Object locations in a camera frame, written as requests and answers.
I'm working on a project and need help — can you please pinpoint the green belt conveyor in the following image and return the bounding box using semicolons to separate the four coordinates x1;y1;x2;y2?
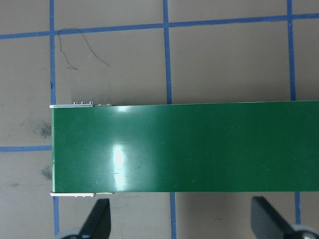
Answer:
49;99;319;199

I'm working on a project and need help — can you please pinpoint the thin black thread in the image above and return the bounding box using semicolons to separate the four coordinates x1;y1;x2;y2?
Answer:
57;27;111;71

